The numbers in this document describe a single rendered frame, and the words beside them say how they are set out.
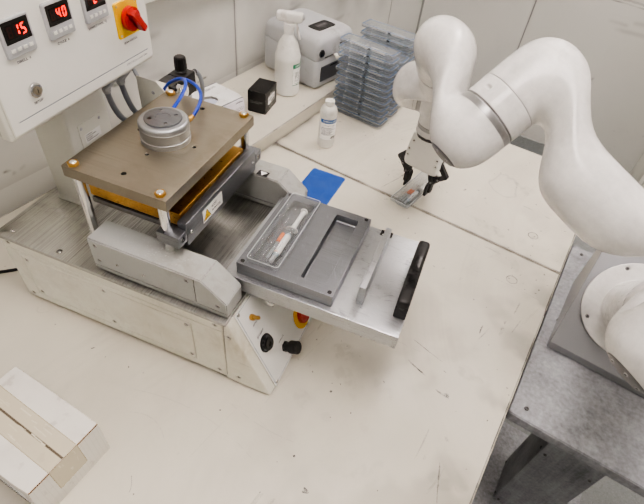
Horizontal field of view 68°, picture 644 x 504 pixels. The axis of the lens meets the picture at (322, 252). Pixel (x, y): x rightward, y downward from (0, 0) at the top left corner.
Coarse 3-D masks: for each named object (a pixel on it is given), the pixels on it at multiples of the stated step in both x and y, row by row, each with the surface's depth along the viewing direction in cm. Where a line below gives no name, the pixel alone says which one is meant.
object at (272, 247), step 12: (288, 204) 86; (300, 204) 86; (312, 204) 86; (276, 216) 83; (288, 216) 84; (300, 216) 84; (276, 228) 81; (288, 228) 81; (300, 228) 82; (264, 240) 79; (276, 240) 79; (288, 240) 79; (252, 252) 77; (264, 252) 77; (276, 252) 77; (276, 264) 75
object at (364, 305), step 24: (384, 240) 81; (408, 240) 87; (360, 264) 82; (384, 264) 82; (408, 264) 83; (264, 288) 76; (360, 288) 73; (384, 288) 79; (312, 312) 76; (336, 312) 74; (360, 312) 75; (384, 312) 75; (384, 336) 73
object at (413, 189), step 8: (416, 176) 135; (424, 176) 135; (408, 184) 132; (416, 184) 132; (424, 184) 133; (400, 192) 129; (408, 192) 130; (416, 192) 130; (400, 200) 127; (408, 200) 127
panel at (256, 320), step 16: (256, 304) 83; (240, 320) 79; (256, 320) 83; (272, 320) 87; (288, 320) 92; (256, 336) 83; (272, 336) 87; (288, 336) 92; (256, 352) 83; (272, 352) 87; (272, 368) 87
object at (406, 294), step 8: (416, 248) 81; (424, 248) 80; (416, 256) 79; (424, 256) 79; (416, 264) 77; (408, 272) 76; (416, 272) 76; (408, 280) 75; (416, 280) 75; (408, 288) 74; (400, 296) 73; (408, 296) 73; (400, 304) 72; (408, 304) 72; (400, 312) 73
